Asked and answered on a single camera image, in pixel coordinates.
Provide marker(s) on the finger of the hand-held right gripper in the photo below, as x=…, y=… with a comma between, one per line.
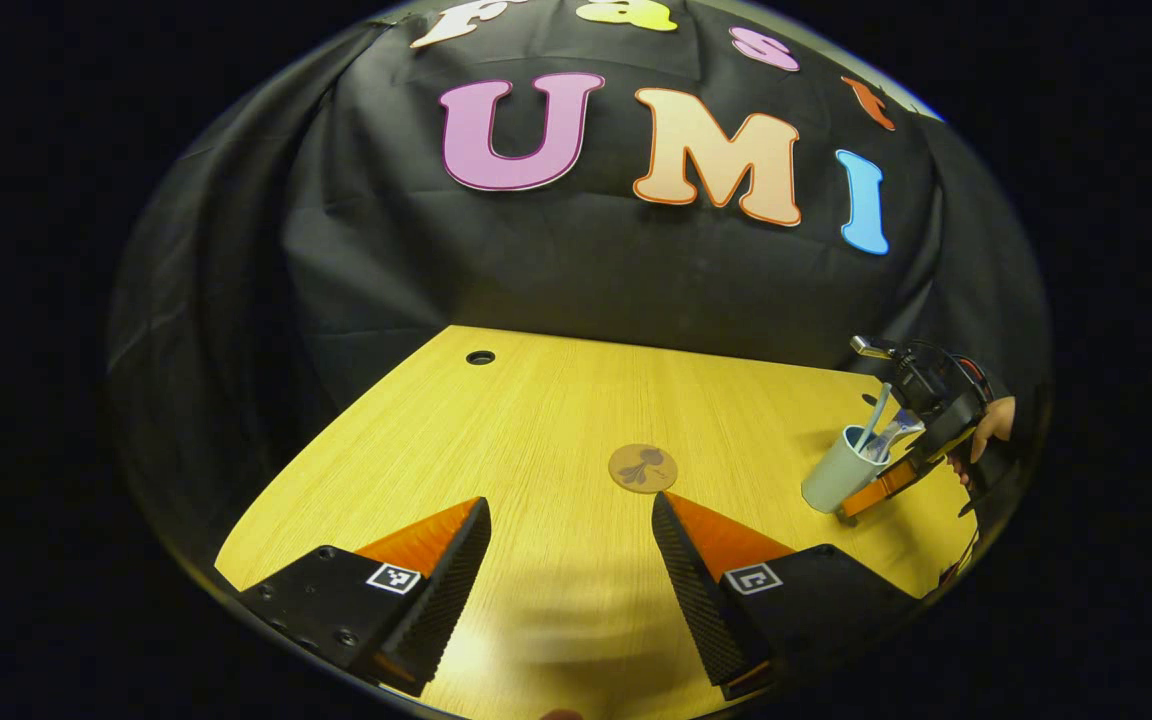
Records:
x=881, y=487

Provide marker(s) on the wooden desktop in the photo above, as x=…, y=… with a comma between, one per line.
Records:
x=536, y=430

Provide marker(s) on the black backdrop cloth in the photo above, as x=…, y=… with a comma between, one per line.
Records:
x=536, y=260

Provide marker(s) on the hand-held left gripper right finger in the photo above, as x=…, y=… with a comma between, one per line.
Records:
x=701, y=600

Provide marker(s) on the round brown coaster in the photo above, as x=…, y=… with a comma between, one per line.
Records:
x=643, y=468

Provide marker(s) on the white toothpaste tube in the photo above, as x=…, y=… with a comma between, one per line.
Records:
x=891, y=437

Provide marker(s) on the white toothbrush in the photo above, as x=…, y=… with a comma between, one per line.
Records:
x=879, y=410

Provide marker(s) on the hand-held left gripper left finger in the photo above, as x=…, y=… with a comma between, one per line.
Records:
x=441, y=600

